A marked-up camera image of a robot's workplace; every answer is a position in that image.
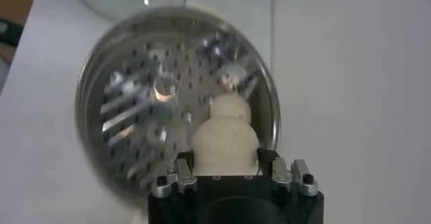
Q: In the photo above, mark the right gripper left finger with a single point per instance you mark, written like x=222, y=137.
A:
x=183, y=175

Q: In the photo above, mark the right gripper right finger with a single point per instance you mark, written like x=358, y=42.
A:
x=281, y=171

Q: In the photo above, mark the white steamed baozi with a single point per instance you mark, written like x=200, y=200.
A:
x=224, y=148
x=232, y=107

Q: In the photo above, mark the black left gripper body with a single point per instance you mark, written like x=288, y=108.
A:
x=10, y=32

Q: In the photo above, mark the perforated steel steamer basket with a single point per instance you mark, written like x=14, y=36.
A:
x=134, y=87

